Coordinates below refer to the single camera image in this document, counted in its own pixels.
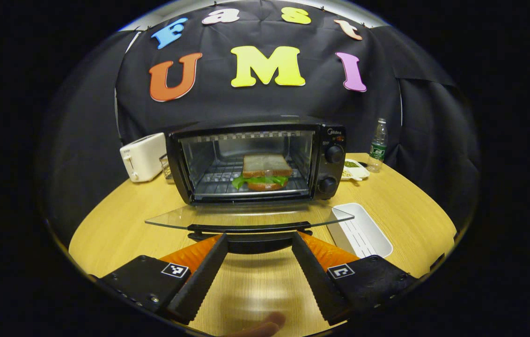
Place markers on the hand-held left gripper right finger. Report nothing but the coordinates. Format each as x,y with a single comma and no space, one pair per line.
319,276

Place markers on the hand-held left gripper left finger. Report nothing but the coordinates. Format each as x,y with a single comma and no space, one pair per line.
202,276

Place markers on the lettuce sandwich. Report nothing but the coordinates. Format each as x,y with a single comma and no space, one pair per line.
266,171

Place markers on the black electric oven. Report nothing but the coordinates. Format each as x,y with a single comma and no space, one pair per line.
330,140

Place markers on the white plastic tray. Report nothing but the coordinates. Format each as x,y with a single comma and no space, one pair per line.
368,229

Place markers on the white divided snack plate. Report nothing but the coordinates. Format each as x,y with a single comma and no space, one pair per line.
356,169

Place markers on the white toaster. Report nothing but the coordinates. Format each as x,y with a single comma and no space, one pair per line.
143,157

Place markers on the clear plastic water bottle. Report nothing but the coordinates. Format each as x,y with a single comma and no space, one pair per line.
377,147

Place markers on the black backdrop cloth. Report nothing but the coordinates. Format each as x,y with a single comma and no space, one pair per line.
82,117

